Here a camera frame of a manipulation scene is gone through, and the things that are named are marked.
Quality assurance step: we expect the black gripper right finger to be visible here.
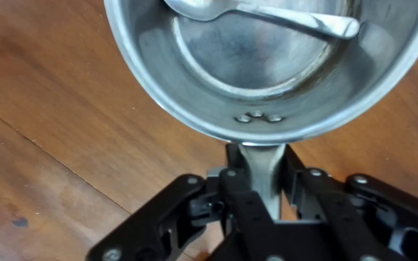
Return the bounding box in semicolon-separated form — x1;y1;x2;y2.
281;143;418;261

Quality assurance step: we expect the steel pot with handle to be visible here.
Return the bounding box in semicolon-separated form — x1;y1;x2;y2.
103;0;418;221

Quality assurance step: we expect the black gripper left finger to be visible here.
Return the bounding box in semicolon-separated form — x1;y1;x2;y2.
85;143;287;261

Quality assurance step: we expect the steel spoon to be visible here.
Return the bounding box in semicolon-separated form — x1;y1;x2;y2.
164;0;363;42

